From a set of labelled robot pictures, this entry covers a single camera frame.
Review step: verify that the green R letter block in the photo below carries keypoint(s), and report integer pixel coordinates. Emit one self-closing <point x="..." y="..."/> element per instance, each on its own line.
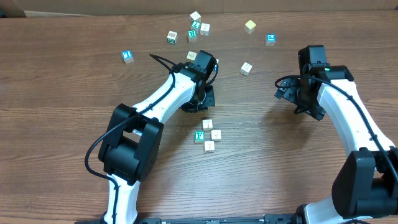
<point x="192" y="36"/>

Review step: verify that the blue bottom wooden block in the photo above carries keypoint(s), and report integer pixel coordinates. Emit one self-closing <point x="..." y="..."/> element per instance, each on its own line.
<point x="209" y="146"/>

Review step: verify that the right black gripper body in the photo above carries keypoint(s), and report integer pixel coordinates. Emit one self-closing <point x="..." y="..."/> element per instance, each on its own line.
<point x="286" y="91"/>

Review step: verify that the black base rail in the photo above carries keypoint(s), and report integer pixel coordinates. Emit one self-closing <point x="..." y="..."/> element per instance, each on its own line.
<point x="266" y="219"/>

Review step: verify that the plain wooden picture block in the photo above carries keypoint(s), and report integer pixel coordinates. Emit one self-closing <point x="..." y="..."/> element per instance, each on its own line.
<point x="207" y="124"/>

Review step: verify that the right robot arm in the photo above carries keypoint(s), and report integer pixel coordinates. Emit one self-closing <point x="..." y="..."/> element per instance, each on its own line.
<point x="366" y="185"/>

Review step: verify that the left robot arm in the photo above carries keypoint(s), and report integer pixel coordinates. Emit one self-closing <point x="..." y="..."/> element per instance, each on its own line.
<point x="130" y="145"/>

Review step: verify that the yellow side wooden block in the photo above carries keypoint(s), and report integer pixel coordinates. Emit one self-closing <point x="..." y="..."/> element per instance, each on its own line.
<point x="191" y="56"/>

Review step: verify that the green L letter block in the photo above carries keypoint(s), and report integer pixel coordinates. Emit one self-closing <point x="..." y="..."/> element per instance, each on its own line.
<point x="195" y="25"/>

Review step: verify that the green side B block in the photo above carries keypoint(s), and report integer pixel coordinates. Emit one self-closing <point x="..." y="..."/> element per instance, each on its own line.
<point x="172" y="37"/>

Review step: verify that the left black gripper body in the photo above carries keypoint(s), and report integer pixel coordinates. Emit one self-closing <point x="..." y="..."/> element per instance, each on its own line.
<point x="206" y="99"/>

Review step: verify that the green F letter block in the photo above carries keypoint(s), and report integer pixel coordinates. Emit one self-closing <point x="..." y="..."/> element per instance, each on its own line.
<point x="199" y="136"/>

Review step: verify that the yellow top block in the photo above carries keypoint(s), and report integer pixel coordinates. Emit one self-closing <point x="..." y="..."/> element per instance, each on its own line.
<point x="249" y="27"/>

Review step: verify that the cardboard strip at back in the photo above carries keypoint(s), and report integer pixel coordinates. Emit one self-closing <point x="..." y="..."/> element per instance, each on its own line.
<point x="18" y="8"/>

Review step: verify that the blue P letter block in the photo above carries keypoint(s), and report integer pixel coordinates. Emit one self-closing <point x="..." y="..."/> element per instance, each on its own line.
<point x="270" y="40"/>

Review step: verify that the top plain wooden block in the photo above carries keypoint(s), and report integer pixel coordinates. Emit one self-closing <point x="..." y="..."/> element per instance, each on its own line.
<point x="195" y="16"/>

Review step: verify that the wooden X block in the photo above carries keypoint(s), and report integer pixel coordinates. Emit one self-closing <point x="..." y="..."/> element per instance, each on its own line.
<point x="205" y="29"/>

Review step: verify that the blue top letter block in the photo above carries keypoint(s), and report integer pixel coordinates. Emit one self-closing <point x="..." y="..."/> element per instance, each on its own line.
<point x="127" y="56"/>

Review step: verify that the blue side wooden block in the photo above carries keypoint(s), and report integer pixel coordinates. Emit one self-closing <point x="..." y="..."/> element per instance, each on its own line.
<point x="215" y="67"/>

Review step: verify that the plain tilted wooden block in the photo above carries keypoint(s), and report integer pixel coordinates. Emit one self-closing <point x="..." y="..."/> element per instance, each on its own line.
<point x="246" y="68"/>

